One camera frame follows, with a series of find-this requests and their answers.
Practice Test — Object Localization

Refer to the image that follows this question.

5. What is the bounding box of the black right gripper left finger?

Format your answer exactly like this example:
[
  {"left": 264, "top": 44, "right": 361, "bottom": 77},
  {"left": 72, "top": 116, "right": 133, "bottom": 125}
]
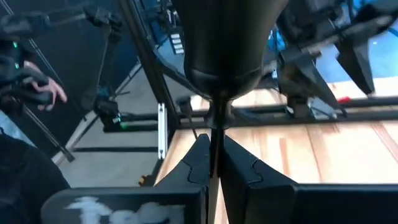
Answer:
[{"left": 41, "top": 133, "right": 213, "bottom": 224}]

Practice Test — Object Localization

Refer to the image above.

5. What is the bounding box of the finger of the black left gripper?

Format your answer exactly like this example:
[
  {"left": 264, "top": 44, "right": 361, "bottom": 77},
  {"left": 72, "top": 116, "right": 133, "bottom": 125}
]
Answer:
[
  {"left": 278, "top": 49, "right": 348, "bottom": 118},
  {"left": 335, "top": 34, "right": 377, "bottom": 96}
]

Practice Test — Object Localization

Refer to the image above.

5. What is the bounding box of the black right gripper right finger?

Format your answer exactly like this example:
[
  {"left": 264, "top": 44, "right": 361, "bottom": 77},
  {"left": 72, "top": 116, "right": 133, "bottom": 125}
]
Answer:
[{"left": 219, "top": 134, "right": 398, "bottom": 224}]

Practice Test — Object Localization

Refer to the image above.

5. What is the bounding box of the black box with green light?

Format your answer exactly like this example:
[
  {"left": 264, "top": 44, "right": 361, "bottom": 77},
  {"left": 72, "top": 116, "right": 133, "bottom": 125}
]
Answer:
[{"left": 93, "top": 95, "right": 159, "bottom": 133}]

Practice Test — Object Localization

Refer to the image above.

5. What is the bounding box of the person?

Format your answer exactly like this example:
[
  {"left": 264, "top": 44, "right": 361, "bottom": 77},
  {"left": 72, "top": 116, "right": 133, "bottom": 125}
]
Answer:
[{"left": 0, "top": 110, "right": 71, "bottom": 224}]

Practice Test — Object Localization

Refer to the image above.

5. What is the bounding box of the person's hand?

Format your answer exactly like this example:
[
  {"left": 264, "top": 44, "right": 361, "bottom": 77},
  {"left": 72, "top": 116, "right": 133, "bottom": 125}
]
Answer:
[{"left": 23, "top": 60, "right": 68, "bottom": 112}]

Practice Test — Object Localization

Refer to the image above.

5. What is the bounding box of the silver aluminium bracket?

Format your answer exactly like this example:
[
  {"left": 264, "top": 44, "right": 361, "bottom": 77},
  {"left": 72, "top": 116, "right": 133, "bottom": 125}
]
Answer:
[{"left": 157, "top": 102, "right": 168, "bottom": 161}]

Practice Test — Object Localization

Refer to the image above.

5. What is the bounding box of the black aluminium table frame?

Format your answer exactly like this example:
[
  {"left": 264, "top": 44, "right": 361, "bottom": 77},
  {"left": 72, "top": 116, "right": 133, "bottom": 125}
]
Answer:
[{"left": 118, "top": 0, "right": 398, "bottom": 162}]

